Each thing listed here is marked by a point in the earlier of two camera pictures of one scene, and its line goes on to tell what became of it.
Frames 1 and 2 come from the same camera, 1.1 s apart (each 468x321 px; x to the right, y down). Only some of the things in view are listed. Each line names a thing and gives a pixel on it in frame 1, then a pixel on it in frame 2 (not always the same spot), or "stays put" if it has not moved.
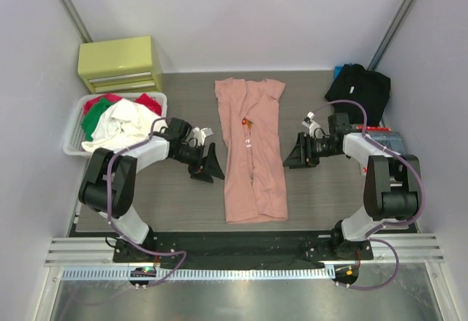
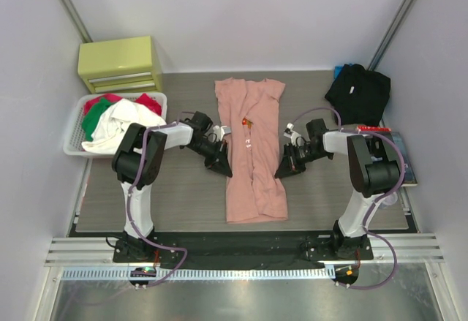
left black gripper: [208, 162] -> [219, 161]
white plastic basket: [74, 138] stays put
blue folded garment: [337, 70] stays put
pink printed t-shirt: [255, 182] stays put
